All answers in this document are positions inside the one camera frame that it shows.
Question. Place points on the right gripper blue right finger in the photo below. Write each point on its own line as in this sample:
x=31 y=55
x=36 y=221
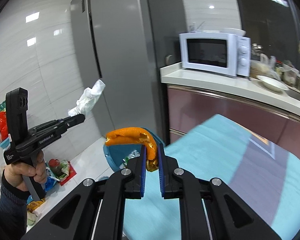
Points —
x=161 y=169

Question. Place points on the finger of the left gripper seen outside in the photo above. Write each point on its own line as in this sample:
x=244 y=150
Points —
x=72 y=121

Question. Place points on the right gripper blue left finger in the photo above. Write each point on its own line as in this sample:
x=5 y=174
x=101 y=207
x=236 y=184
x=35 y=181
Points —
x=143 y=170

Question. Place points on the orange peel piece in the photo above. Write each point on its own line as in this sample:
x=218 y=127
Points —
x=136 y=135

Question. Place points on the white tissue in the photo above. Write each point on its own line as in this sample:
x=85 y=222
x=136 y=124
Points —
x=88 y=99

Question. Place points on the dark sleeve left forearm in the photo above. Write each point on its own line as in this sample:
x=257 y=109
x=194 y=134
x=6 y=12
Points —
x=13 y=211

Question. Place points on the blue trash bin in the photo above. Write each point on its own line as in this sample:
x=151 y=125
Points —
x=118 y=156

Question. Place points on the maroon kitchen base cabinets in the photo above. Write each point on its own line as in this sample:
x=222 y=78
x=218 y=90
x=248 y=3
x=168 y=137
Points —
x=189 y=107

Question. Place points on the person's left hand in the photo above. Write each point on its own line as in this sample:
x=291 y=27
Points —
x=14 y=173

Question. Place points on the red snack bag on floor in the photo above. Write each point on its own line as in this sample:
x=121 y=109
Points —
x=61 y=171

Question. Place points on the grey refrigerator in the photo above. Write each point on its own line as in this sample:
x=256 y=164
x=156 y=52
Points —
x=125 y=43

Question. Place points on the teal and grey tablecloth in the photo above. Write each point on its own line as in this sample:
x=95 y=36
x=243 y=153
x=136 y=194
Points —
x=263 y=174

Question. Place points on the white microwave oven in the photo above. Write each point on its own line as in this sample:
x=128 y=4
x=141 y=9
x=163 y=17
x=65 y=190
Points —
x=217 y=52

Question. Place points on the white plate on counter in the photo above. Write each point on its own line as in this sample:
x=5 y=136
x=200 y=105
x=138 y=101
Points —
x=272 y=84

